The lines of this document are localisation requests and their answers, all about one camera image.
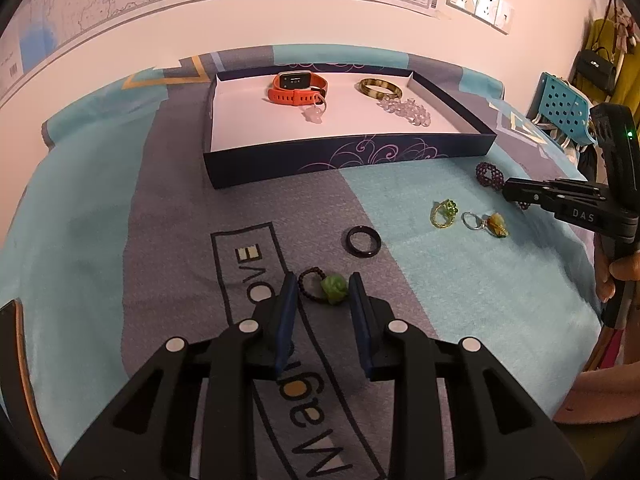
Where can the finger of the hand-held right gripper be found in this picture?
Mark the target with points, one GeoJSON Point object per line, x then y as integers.
{"type": "Point", "coordinates": [525, 194]}
{"type": "Point", "coordinates": [575, 187]}

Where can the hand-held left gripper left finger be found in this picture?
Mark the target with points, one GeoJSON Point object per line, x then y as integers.
{"type": "Point", "coordinates": [286, 320]}

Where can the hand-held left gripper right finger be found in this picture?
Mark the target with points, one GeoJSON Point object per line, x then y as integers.
{"type": "Point", "coordinates": [359, 320]}

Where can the keyring with yellow pendant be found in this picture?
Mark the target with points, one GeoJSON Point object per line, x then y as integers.
{"type": "Point", "coordinates": [492, 222]}

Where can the navy jewelry box tray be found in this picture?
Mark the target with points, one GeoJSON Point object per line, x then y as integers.
{"type": "Point", "coordinates": [330, 115]}

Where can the person's right hand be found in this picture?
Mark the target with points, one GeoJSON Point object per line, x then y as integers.
{"type": "Point", "coordinates": [627, 269]}

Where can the yellow garment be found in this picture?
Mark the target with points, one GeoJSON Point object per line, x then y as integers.
{"type": "Point", "coordinates": [625, 80]}

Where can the blue perforated plastic chair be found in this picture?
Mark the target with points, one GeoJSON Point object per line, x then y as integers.
{"type": "Point", "coordinates": [562, 105]}

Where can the black handbag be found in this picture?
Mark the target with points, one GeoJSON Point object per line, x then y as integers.
{"type": "Point", "coordinates": [595, 70]}

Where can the amber bangle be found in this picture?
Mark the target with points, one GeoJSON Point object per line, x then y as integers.
{"type": "Point", "coordinates": [380, 89]}

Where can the printed blue grey blanket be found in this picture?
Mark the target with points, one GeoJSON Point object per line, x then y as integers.
{"type": "Point", "coordinates": [150, 185]}

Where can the orange smartwatch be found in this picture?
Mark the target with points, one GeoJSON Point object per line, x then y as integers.
{"type": "Point", "coordinates": [296, 89]}

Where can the black phone with orange edge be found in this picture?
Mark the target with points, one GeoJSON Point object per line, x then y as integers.
{"type": "Point", "coordinates": [12, 385]}

